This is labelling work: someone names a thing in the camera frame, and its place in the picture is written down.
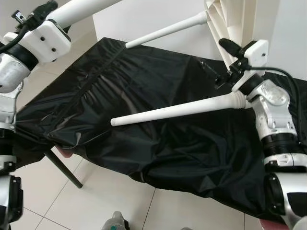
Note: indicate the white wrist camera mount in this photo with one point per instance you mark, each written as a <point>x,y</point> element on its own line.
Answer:
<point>252,55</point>
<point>48,40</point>

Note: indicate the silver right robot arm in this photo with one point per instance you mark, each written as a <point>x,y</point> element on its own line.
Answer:
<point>273,115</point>

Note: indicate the black table cloth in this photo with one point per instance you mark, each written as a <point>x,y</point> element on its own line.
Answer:
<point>144,86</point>

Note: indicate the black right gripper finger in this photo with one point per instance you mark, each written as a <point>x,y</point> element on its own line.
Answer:
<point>230,46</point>

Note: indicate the black metal table leg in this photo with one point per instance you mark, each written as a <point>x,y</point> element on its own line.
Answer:
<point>64,168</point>

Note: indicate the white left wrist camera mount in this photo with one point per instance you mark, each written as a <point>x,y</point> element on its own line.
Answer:
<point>48,40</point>

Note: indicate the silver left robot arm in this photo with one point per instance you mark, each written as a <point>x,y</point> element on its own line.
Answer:
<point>9,86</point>

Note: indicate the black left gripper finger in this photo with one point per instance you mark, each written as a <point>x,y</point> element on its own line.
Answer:
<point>44,7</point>

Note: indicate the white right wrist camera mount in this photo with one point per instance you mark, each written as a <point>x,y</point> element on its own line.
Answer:
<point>252,55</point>

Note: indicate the white plastic table leg tube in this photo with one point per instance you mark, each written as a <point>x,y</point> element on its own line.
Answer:
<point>168,31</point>
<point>182,109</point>
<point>86,9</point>

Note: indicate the grey left robot leg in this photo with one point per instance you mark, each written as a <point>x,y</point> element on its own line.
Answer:
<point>115,222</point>

